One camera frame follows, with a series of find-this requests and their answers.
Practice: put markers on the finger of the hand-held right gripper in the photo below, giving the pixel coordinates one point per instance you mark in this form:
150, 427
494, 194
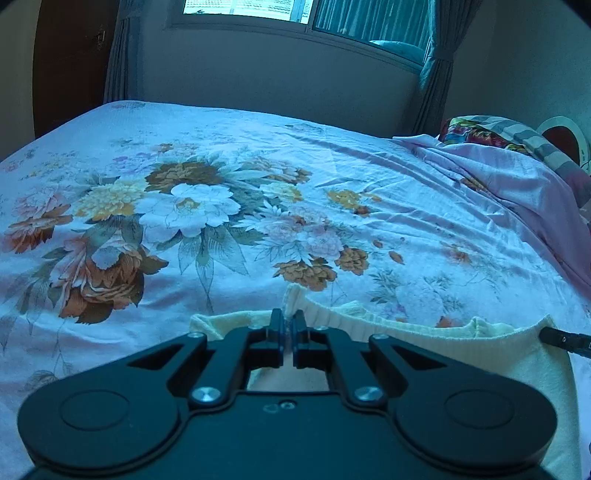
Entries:
565, 341

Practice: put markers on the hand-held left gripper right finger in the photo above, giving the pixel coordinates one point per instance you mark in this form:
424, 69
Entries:
300, 334

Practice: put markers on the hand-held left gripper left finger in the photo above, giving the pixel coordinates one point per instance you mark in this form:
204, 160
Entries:
277, 334

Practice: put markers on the cream knit sweater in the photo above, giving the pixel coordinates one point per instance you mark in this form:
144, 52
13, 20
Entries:
485, 350

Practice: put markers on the pink blanket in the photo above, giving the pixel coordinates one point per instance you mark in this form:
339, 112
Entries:
508, 184

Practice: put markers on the bed with floral sheet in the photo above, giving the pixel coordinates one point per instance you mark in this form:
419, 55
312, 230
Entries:
231, 152

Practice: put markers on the red and white headboard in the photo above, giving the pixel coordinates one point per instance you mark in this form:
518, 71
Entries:
565, 136

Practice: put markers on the striped pillow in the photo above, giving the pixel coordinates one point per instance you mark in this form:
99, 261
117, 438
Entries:
508, 134

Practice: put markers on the grey curtain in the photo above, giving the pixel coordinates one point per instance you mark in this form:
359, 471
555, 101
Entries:
438, 69
122, 55

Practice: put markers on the teal cloth bundle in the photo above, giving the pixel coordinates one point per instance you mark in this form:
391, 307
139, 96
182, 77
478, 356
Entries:
399, 50

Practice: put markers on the window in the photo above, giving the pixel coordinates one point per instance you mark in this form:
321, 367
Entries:
258, 11

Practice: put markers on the dark wooden door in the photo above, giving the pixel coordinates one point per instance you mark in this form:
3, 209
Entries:
69, 64

